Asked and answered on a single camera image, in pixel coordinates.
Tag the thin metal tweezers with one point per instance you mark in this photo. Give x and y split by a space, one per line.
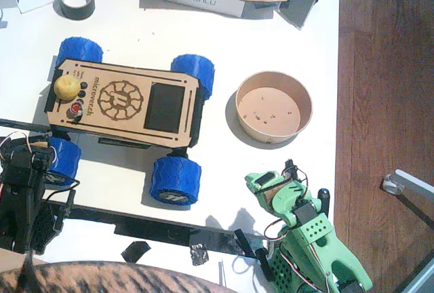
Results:
222 272

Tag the crumpled black tape piece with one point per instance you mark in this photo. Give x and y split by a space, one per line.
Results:
199 255

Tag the grey metal chair leg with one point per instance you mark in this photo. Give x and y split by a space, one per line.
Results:
410 181

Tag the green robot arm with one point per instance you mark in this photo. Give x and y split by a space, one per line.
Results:
339 255

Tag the blue ribbed rover wheel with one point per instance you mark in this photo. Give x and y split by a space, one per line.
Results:
176 179
79 50
195 72
66 160

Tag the round wooden bowl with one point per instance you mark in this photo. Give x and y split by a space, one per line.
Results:
271 110

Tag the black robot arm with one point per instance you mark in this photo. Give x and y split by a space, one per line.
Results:
20 211

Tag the long black tape strip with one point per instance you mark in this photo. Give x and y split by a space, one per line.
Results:
152 228

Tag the grey metal frame piece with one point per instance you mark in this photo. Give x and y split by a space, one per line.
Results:
420 279

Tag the brown striped fabric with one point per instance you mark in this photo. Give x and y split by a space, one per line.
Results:
101 277

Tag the wooden top rover chassis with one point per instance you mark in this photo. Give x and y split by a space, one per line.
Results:
135 103

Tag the black spring clamp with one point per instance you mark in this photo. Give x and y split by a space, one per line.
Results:
266 264
324 201
69 205

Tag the white Sunlu box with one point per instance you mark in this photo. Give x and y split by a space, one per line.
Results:
210 4

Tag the small yellow ball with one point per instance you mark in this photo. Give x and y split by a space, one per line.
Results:
66 87

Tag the flat black tape piece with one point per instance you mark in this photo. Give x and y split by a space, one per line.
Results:
135 251

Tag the thin black bar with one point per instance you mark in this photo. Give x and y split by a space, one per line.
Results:
23 124

